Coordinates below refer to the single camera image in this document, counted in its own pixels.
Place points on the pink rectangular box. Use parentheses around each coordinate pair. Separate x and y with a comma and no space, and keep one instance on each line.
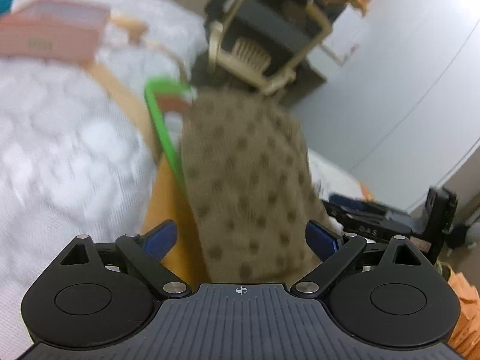
(67,30)

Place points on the beige and black office chair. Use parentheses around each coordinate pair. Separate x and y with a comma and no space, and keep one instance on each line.
(263,42)

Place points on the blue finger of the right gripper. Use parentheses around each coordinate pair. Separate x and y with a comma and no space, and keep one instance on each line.
(357,205)

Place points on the brown polka dot corduroy garment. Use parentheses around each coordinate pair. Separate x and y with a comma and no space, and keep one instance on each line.
(247,179)

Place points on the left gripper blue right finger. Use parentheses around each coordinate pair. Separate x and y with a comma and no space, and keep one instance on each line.
(338,256)

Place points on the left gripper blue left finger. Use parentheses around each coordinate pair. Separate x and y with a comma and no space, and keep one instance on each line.
(143,256)

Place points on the white quilted mattress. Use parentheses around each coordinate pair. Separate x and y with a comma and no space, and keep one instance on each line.
(71,160)

